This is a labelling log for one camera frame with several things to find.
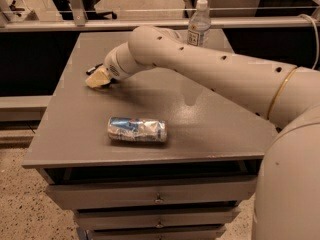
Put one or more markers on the middle grey drawer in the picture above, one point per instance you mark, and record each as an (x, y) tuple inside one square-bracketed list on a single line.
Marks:
[(156, 218)]

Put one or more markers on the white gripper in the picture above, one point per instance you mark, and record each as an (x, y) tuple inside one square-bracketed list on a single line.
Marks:
[(112, 65)]

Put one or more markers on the dark blue rxbar wrapper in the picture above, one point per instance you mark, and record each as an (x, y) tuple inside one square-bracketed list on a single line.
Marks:
[(91, 70)]

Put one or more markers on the bottom grey drawer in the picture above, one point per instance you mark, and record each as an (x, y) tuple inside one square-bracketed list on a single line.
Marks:
[(202, 232)]

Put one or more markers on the top grey drawer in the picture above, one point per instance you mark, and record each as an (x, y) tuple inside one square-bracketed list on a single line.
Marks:
[(148, 193)]

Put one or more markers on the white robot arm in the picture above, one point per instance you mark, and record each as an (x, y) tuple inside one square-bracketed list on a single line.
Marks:
[(288, 186)]

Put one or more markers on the clear plastic water bottle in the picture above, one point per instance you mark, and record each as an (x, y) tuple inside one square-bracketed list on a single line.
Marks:
[(199, 25)]

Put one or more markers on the metal railing frame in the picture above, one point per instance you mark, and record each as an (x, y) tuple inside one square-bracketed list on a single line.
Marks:
[(44, 15)]

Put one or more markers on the grey drawer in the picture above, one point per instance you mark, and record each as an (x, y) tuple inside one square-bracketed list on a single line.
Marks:
[(148, 193), (202, 232), (156, 218)]

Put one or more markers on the crushed blue silver can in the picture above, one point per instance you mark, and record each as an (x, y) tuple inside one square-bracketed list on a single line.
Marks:
[(137, 129)]

